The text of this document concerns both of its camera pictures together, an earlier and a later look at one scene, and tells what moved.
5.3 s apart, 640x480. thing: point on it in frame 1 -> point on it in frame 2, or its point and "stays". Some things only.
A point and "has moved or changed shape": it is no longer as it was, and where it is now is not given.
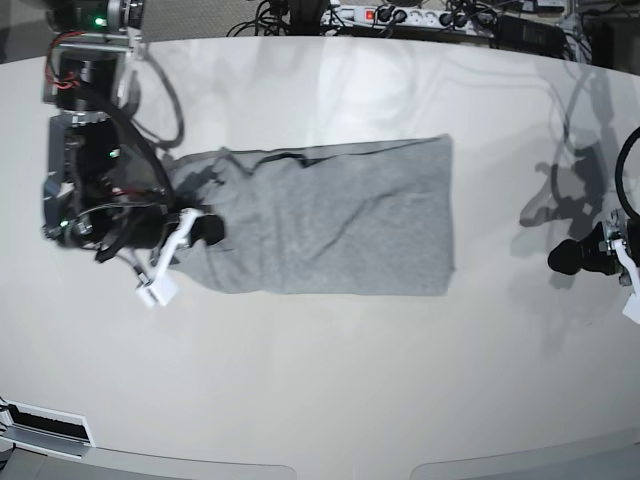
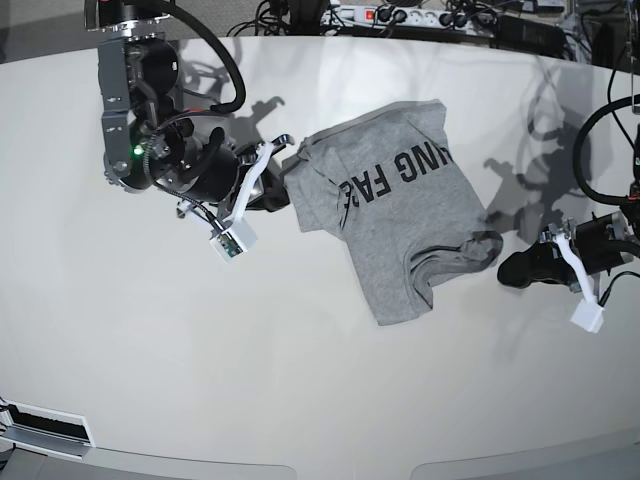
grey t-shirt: (372, 218) has moved or changed shape
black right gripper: (589, 254) -> (546, 260)
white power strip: (462, 19) stays
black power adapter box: (530, 36) stays
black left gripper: (205, 227) -> (246, 157)
